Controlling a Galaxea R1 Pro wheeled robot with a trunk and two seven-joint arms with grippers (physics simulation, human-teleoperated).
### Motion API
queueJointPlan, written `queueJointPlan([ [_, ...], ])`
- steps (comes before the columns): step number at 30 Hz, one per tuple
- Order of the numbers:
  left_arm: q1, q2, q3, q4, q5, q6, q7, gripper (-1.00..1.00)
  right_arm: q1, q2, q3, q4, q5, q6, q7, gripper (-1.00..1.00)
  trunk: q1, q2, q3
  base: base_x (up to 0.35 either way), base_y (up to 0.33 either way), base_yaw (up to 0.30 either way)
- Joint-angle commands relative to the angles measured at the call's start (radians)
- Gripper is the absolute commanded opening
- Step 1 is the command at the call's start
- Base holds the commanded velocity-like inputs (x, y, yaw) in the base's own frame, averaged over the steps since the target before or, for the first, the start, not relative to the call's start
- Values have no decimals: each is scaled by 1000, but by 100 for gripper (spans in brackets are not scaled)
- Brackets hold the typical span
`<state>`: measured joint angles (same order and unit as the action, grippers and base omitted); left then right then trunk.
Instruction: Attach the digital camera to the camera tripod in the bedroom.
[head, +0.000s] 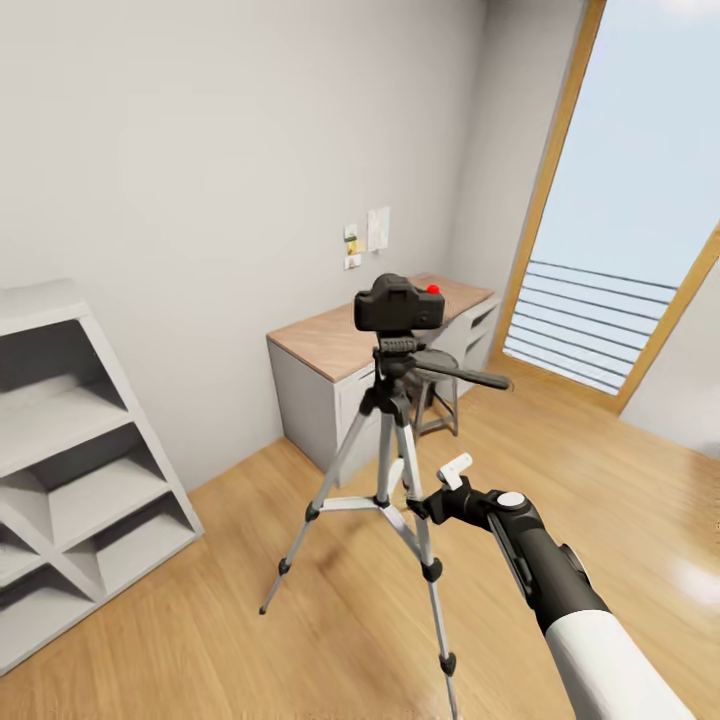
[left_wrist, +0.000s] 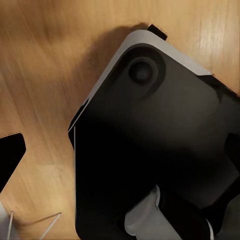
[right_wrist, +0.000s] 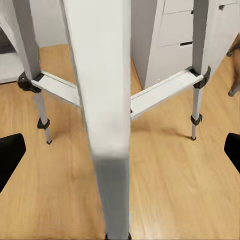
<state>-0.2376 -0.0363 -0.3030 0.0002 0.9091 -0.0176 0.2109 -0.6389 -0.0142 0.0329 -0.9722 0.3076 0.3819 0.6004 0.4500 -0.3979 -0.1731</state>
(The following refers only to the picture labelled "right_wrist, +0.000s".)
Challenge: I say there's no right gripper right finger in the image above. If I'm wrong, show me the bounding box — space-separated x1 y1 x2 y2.
224 133 240 173

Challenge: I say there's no camera tripod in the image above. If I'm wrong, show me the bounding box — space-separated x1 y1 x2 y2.
4 0 219 240

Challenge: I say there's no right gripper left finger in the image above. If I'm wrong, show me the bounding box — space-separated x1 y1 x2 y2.
0 133 26 193

